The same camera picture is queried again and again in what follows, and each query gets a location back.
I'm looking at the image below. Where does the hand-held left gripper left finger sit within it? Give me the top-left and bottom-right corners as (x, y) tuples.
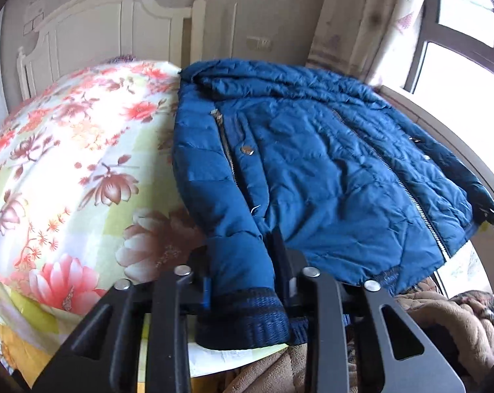
(31, 248), (213, 393)

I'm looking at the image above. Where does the blue quilted jacket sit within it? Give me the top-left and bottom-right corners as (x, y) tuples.
(171, 59), (494, 350)

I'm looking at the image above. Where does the printed curtain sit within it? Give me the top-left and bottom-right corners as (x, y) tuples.
(306, 0), (436, 86)

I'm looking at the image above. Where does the floral bed quilt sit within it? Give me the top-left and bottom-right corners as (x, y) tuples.
(0, 61), (290, 378)

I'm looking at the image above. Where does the wall light switch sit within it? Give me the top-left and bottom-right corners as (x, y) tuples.
(23, 16), (47, 33)

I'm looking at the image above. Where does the brown plaid plush blanket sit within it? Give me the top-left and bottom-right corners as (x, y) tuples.
(230, 282), (494, 393)

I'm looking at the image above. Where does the window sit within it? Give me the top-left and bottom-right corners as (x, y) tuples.
(403, 0), (494, 107)

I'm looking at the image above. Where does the white window sill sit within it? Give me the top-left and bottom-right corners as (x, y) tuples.
(378, 84), (494, 291)

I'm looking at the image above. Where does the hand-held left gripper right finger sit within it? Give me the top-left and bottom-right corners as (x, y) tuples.
(271, 227), (466, 393)

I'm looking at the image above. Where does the thin white lamp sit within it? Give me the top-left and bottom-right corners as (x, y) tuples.
(230, 3), (237, 60)

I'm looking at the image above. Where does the white bed headboard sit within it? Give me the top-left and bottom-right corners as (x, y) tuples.
(16, 0), (207, 101)

